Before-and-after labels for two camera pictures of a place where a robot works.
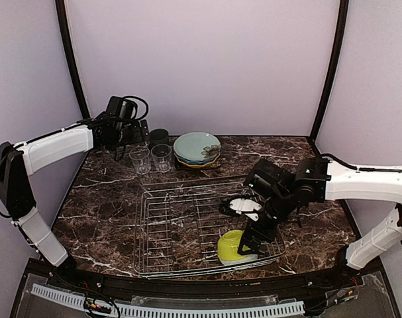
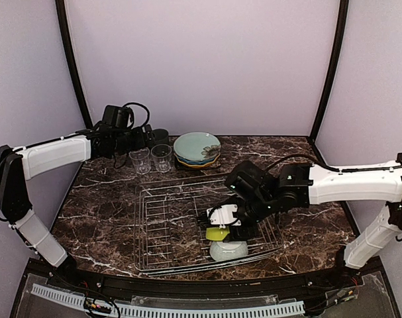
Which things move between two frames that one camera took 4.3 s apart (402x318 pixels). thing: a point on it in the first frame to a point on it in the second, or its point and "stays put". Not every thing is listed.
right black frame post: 336,54 stays put
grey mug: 159,136 stays put
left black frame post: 61,15 stays put
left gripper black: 142,131 to 148,136
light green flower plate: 197,146 stays put
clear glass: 140,158 stays put
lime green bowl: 228,245 to 216,233
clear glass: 161,155 stays put
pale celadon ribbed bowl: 244,259 to 220,250
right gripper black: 255,241 to 236,230
